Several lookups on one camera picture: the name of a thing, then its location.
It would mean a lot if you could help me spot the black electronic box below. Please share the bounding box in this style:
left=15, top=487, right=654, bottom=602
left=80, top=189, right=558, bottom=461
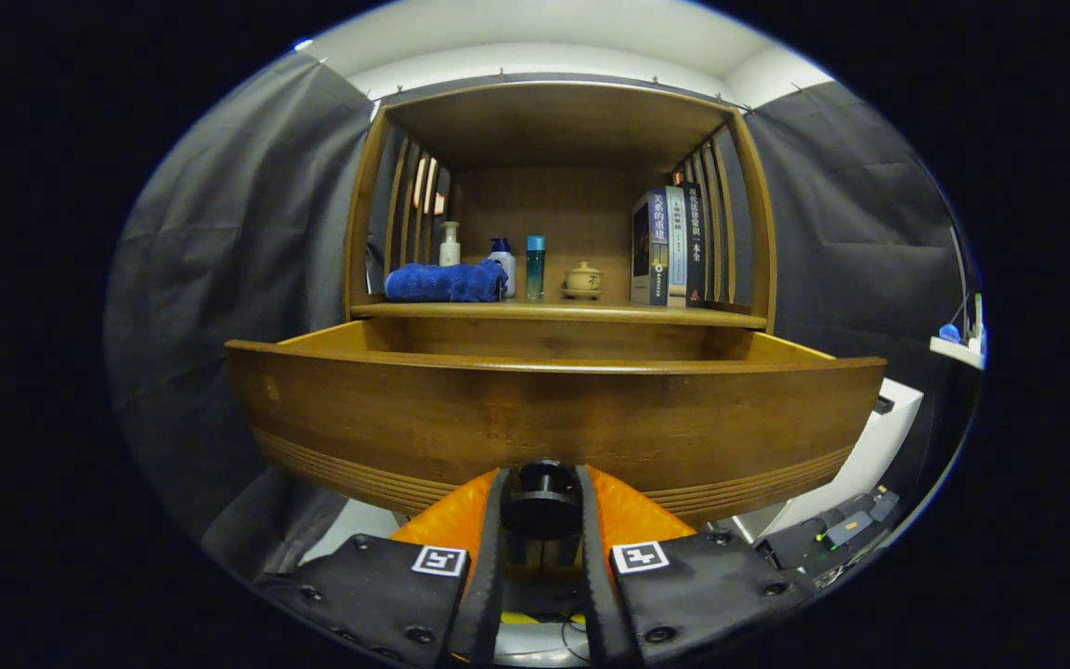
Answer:
left=758, top=485, right=903, bottom=572

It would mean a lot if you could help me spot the wooden drawer with black knob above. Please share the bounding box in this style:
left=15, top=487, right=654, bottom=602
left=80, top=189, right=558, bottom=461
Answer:
left=224, top=316, right=889, bottom=542

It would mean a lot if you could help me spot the blue towel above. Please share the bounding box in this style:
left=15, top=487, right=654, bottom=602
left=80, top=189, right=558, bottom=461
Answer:
left=385, top=260, right=509, bottom=304

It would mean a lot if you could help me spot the wooden cabinet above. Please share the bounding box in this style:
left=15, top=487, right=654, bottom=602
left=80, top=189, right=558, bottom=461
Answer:
left=343, top=80, right=777, bottom=335

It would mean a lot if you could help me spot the white spine book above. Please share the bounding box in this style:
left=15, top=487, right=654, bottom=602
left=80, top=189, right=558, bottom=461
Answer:
left=665, top=186, right=689, bottom=308

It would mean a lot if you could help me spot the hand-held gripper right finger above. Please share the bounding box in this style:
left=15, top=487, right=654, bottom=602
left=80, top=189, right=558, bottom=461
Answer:
left=575, top=465, right=819, bottom=666

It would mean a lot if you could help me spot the white side table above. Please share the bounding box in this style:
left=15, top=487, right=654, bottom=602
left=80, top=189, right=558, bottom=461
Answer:
left=930, top=334, right=986, bottom=371

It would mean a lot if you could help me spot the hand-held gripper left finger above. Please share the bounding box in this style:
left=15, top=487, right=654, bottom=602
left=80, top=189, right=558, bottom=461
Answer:
left=256, top=467, right=508, bottom=668

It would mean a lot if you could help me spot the wooden countertop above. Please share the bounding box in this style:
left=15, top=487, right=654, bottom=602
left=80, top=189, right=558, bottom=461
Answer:
left=349, top=295, right=768, bottom=330

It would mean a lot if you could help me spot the beige lidded teacup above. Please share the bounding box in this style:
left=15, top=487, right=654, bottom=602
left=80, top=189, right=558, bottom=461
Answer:
left=561, top=261, right=605, bottom=300

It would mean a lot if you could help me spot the dark cover book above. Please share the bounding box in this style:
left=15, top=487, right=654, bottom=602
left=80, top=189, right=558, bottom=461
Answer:
left=630, top=189, right=671, bottom=308

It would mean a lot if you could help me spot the white bottle with blue cap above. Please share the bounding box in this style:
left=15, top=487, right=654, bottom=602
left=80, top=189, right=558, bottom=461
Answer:
left=487, top=238, right=517, bottom=298

